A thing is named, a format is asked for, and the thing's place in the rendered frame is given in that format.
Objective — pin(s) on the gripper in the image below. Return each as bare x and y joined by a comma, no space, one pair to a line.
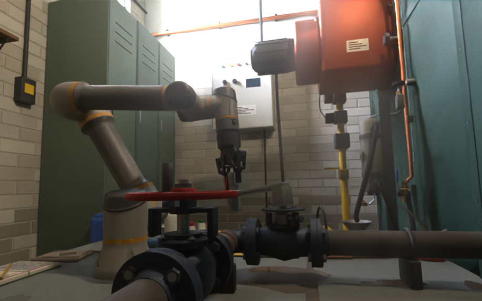
229,140

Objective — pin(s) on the red handwheel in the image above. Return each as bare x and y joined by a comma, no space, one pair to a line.
182,195

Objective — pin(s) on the grey lever with knurled grip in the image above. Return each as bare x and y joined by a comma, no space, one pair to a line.
282,194

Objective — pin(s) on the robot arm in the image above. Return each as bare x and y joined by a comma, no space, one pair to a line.
111,146

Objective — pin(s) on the dark flanged valve body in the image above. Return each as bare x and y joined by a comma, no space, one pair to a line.
283,242

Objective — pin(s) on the dark valve body with yoke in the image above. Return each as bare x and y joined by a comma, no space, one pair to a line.
182,263

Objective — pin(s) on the teal boiler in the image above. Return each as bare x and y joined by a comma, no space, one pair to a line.
467,125

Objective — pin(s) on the dark grey cylinder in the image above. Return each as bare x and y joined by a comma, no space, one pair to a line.
168,178

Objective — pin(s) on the white bottle with green cap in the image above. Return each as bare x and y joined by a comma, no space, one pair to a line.
201,226

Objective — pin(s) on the grey control panel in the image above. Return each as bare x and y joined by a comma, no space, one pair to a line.
257,100

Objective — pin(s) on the white bottle with red cap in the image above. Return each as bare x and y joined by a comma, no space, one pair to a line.
191,227

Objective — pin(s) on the yellow gas pipe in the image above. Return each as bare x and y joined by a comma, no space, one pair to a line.
343,184

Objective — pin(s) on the dark grey burner motor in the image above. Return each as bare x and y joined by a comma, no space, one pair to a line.
272,56

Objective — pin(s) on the window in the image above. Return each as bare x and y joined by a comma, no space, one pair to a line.
207,37

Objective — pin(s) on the grey funnel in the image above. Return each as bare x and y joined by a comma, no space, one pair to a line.
357,224

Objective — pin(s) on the blue canister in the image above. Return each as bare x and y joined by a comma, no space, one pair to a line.
96,228

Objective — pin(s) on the red burner housing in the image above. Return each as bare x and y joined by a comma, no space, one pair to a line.
350,62

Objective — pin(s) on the brown steel pipe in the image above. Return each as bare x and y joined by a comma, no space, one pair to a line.
433,244
140,293

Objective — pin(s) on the green locker cabinet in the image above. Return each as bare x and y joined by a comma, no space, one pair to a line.
77,125

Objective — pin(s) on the copper pipe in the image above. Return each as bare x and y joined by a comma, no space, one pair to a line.
406,125

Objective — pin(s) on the brown clipboard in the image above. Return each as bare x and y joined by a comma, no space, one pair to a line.
63,255

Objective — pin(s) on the dark pipe support block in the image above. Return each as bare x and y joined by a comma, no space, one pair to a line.
410,272

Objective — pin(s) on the yellow pencil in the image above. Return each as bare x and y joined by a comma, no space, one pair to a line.
5,272

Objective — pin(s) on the grey lever rest bracket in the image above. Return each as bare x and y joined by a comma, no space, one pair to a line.
234,205

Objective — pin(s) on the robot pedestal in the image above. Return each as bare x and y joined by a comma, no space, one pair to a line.
121,247

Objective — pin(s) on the black wall switch box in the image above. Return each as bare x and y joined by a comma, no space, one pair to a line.
24,90

